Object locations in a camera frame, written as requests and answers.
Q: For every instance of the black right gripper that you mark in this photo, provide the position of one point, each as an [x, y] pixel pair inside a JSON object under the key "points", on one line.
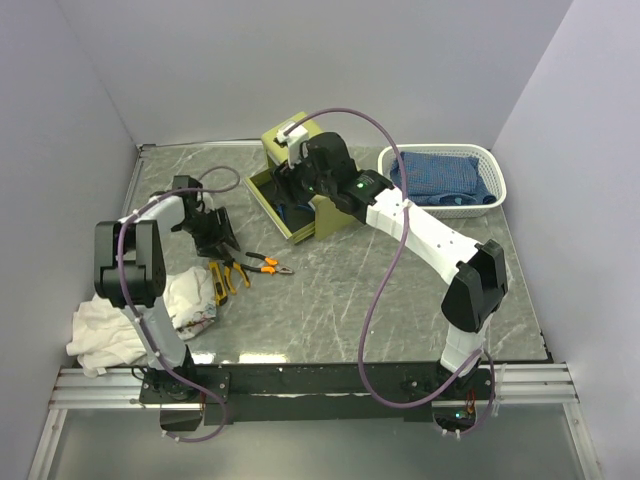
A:
{"points": [[285, 177]]}

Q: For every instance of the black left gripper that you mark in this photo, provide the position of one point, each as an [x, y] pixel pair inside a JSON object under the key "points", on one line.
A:
{"points": [[221, 233]]}

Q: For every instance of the green metal drawer cabinet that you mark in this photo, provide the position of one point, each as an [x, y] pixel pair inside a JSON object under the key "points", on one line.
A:
{"points": [[319, 218]]}

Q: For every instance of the blue handled pliers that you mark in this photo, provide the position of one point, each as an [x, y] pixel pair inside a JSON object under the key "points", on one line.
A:
{"points": [[282, 209]]}

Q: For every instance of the orange black pliers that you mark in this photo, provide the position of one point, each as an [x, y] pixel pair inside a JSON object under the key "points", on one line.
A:
{"points": [[268, 265]]}

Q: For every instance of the yellow utility knife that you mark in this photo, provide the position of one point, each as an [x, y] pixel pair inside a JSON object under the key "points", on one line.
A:
{"points": [[220, 291]]}

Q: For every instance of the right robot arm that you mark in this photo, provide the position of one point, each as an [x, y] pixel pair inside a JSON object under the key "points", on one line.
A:
{"points": [[474, 272]]}

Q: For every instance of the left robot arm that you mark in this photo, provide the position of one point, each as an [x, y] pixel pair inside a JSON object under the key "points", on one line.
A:
{"points": [[129, 272]]}

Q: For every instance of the blue checkered cloth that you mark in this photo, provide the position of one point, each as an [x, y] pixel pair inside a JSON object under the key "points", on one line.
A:
{"points": [[445, 180]]}

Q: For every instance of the white plastic basket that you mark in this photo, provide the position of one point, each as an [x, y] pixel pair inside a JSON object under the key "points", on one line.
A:
{"points": [[488, 168]]}

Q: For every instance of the white cloth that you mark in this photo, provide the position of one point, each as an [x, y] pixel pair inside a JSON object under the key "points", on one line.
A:
{"points": [[103, 336]]}

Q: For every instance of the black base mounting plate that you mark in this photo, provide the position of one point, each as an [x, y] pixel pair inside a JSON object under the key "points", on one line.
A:
{"points": [[253, 409]]}

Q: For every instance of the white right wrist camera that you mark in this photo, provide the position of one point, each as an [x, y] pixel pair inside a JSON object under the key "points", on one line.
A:
{"points": [[293, 137]]}

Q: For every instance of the aluminium frame rail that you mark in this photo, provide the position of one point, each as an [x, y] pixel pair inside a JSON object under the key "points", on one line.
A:
{"points": [[513, 384]]}

